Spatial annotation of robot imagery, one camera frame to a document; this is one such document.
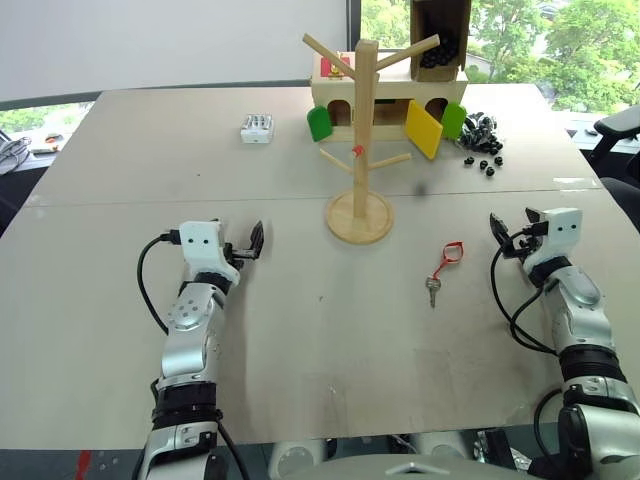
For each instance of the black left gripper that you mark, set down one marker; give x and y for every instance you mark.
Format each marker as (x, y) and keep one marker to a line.
(235, 252)

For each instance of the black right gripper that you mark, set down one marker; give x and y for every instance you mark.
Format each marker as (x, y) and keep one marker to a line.
(522, 242)

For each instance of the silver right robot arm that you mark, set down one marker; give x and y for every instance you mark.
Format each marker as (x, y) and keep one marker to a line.
(585, 325)

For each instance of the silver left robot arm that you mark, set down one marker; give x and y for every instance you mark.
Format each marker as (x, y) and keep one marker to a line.
(187, 350)

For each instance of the pile of black plastic parts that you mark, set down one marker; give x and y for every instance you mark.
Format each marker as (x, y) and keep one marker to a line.
(479, 132)

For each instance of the white case of batteries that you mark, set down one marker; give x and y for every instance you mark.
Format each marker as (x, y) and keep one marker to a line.
(257, 129)

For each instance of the light green arched door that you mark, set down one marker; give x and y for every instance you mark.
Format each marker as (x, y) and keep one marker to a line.
(454, 120)

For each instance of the yellow square door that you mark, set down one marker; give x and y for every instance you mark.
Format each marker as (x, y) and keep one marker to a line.
(424, 129)

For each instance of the dark green arched door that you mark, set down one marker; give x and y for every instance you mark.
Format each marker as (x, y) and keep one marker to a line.
(319, 124)

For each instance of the black office chair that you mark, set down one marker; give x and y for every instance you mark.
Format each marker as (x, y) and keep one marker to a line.
(617, 125)

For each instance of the wooden peg tree stand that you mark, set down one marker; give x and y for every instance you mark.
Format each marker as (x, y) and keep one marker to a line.
(365, 125)

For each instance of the brown cardboard box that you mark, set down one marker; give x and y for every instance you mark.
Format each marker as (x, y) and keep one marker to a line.
(440, 75)

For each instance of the wooden toy house box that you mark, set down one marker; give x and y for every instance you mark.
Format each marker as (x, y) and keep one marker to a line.
(392, 95)

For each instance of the black parts in cardboard box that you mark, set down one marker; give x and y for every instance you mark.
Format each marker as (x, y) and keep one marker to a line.
(440, 56)

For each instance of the small orange tool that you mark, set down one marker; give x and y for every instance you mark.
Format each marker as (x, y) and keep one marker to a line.
(51, 142)

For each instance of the silver robot torso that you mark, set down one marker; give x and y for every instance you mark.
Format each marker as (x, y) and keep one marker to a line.
(400, 457)

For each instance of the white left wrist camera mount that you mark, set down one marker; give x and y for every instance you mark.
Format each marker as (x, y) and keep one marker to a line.
(202, 245)

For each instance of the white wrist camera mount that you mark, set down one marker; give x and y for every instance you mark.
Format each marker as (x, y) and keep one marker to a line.
(202, 245)
(562, 235)

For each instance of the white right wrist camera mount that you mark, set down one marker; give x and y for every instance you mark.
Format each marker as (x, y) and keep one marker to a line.
(562, 235)

